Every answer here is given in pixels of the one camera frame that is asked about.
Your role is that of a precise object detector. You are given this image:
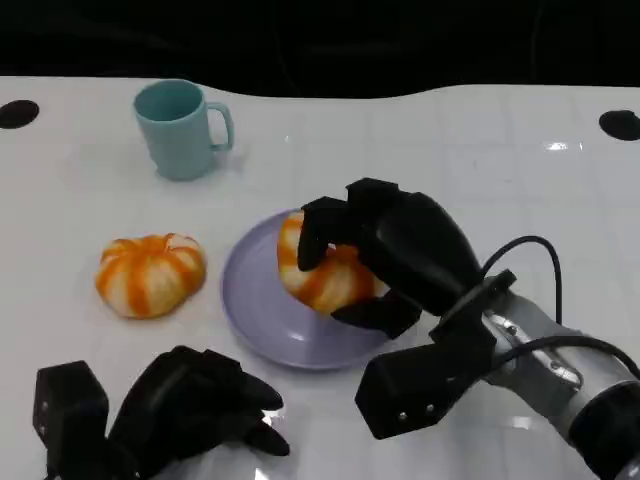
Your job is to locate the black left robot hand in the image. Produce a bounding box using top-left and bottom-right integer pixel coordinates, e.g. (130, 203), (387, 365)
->
(106, 345), (291, 477)

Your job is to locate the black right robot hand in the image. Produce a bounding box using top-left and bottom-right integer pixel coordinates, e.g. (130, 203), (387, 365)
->
(296, 177), (485, 340)

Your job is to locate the orange white toy bread roll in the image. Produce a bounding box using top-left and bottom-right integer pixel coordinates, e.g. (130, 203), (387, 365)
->
(277, 210), (389, 316)
(95, 232), (208, 320)

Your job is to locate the lilac plate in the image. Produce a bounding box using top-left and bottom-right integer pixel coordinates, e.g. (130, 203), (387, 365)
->
(221, 207), (396, 372)

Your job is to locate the pale green mug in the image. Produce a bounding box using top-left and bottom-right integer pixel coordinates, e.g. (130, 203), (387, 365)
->
(132, 79), (236, 182)

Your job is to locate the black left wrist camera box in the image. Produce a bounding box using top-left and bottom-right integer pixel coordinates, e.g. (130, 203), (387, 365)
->
(32, 360), (112, 480)

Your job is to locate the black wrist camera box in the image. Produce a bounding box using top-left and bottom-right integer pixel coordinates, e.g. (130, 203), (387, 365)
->
(354, 269), (518, 441)
(32, 360), (112, 480)

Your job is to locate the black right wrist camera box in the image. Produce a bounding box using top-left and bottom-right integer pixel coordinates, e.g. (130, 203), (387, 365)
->
(354, 269), (518, 441)

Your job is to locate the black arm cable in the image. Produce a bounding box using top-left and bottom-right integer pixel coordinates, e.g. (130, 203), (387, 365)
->
(480, 235), (640, 372)

